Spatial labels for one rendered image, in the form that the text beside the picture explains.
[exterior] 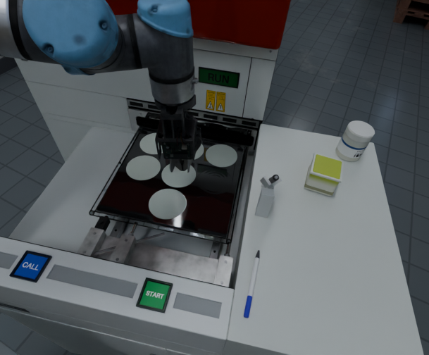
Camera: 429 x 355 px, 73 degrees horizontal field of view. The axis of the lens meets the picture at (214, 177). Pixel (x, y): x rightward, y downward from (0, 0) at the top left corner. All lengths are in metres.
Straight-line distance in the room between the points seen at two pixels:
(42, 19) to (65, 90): 0.82
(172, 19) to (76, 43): 0.17
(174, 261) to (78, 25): 0.55
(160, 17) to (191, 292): 0.48
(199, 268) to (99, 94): 0.66
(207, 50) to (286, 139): 0.34
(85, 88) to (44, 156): 1.38
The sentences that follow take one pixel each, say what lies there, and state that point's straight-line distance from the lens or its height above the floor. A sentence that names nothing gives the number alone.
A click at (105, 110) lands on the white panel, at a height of 0.90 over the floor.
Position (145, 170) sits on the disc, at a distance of 0.87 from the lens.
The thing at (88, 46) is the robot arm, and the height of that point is 1.41.
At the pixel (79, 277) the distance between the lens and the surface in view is 0.67.
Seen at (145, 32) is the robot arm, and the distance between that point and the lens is 0.46.
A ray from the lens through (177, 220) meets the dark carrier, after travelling 0.76.
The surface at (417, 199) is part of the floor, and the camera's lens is 2.45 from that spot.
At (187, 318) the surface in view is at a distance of 0.60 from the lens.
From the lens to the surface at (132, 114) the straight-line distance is 1.04.
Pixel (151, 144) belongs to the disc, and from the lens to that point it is 0.95.
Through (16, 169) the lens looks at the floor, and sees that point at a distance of 2.40.
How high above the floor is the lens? 1.54
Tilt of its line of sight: 49 degrees down
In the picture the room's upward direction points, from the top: 5 degrees clockwise
